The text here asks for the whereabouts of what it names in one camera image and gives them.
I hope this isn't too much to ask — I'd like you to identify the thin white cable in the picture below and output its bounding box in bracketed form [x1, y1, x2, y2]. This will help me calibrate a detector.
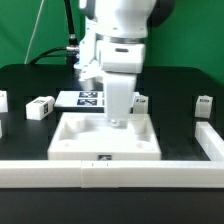
[24, 0, 45, 65]

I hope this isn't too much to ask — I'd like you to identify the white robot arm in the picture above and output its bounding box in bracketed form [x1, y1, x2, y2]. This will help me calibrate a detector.
[74, 0, 176, 127]

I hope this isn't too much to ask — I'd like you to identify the black thick cable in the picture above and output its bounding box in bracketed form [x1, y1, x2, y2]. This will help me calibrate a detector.
[28, 0, 81, 65]

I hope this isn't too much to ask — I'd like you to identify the white front obstacle bar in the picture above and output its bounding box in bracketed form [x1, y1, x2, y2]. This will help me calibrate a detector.
[0, 160, 224, 188]

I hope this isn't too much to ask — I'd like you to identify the white square tabletop part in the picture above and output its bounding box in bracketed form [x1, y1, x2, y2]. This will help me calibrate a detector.
[47, 112, 161, 161]

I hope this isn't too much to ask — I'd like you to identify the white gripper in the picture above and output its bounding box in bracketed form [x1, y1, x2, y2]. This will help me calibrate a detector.
[96, 42, 145, 128]

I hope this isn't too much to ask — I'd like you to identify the white marker plate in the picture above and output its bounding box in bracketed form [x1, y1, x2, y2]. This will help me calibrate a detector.
[54, 90, 140, 109]

